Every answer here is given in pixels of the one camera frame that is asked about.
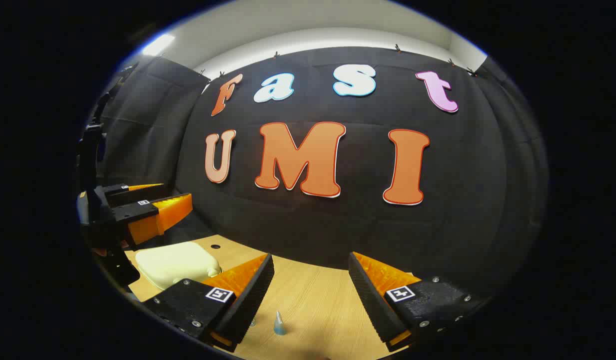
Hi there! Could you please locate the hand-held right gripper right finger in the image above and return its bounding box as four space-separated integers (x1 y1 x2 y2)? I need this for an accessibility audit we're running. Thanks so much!
348 251 491 352

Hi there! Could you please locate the cream suitcase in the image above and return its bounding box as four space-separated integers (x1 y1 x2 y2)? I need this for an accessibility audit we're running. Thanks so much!
134 241 222 292

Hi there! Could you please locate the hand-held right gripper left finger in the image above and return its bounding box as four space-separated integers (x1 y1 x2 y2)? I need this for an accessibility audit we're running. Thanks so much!
142 253 275 353

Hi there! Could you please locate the black backdrop cloth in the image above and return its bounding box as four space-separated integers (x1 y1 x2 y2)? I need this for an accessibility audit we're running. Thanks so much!
95 46 548 296

